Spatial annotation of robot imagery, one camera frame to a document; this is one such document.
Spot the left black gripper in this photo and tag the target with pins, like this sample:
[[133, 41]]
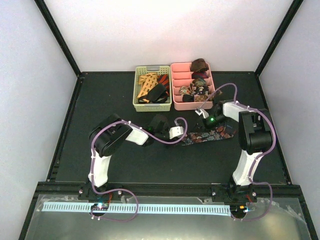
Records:
[[174, 139]]

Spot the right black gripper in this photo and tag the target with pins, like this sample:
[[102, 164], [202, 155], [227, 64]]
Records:
[[206, 127]]

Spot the navy floral tie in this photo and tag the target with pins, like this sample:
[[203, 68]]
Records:
[[221, 132]]

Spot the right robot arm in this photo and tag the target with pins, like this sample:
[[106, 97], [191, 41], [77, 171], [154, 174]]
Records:
[[256, 137]]

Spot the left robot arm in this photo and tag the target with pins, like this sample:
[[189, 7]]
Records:
[[109, 135]]

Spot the brown dotted rolled tie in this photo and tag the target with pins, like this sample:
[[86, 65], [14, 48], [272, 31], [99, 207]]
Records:
[[202, 96]]

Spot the dark floral rolled tie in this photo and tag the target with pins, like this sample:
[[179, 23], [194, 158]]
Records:
[[201, 90]]

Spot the black rolled tie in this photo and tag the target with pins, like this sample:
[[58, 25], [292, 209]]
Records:
[[187, 98]]

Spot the green floral rolled tie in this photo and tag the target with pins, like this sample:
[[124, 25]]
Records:
[[199, 82]]

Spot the tan paisley rolled tie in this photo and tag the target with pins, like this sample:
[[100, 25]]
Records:
[[185, 90]]

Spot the red blue rolled tie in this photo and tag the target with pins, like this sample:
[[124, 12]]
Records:
[[200, 74]]

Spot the green plastic basket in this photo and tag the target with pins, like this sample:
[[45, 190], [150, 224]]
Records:
[[159, 69]]

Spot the red black striped tie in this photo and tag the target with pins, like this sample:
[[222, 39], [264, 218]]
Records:
[[164, 80]]

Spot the pink divided organizer tray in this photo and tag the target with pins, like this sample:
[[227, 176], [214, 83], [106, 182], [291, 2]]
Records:
[[182, 76]]

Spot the orange patterned tie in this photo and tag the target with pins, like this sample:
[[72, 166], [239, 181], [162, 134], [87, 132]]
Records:
[[147, 82]]

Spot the right controller board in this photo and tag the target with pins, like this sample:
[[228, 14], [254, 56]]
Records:
[[240, 209]]

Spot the controller board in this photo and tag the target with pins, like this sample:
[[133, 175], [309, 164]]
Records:
[[99, 206], [240, 209]]

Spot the left controller board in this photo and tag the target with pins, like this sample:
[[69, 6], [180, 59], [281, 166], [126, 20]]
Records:
[[99, 206]]

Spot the clear acrylic sheet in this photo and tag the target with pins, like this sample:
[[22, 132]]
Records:
[[280, 219]]

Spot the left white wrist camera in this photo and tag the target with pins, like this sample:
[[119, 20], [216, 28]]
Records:
[[176, 132]]

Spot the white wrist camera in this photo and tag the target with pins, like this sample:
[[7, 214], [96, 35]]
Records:
[[202, 113], [176, 132]]

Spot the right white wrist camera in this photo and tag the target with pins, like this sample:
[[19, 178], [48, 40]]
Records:
[[202, 113]]

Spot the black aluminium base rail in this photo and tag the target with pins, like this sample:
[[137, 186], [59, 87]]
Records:
[[217, 192]]

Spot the light blue slotted cable duct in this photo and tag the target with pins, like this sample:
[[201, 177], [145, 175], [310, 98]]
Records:
[[141, 208]]

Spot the right black frame post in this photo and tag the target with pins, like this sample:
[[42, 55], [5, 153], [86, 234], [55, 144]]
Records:
[[281, 30]]

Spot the black frame post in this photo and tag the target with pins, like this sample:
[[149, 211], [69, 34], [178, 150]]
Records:
[[281, 30], [44, 10]]

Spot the left black frame post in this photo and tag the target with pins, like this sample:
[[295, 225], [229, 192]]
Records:
[[44, 10]]

